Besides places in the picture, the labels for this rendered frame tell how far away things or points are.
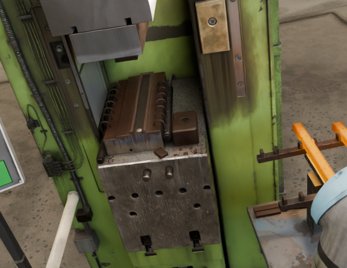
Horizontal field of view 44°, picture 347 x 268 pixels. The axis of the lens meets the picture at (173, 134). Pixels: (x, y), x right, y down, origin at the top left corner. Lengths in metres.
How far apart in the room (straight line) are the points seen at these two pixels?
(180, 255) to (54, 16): 1.03
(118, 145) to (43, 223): 1.37
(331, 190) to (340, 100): 2.79
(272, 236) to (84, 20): 0.88
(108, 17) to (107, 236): 1.10
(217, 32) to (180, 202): 0.61
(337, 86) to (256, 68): 2.06
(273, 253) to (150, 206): 0.47
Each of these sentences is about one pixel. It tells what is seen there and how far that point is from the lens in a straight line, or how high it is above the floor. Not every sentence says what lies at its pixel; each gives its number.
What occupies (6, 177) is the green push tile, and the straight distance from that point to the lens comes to 1.47.
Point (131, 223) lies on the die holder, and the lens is 1.66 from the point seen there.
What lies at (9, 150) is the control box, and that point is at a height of 1.06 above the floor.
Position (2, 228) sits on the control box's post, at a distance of 1.76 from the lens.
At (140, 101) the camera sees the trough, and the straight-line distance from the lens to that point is 1.64.
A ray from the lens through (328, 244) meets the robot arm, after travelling 0.61.
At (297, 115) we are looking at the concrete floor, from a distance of 3.20.
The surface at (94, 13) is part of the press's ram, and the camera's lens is 1.28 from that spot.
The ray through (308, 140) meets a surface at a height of 0.96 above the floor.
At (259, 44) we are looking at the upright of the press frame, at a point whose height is 1.18.
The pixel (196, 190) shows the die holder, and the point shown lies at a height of 0.76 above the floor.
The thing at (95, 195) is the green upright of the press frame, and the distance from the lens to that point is 1.87.
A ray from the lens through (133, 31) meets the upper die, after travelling 1.28.
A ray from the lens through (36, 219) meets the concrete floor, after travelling 2.83.
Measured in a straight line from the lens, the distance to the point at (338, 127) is 1.44.
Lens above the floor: 1.80
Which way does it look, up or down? 35 degrees down
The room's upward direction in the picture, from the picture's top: 12 degrees counter-clockwise
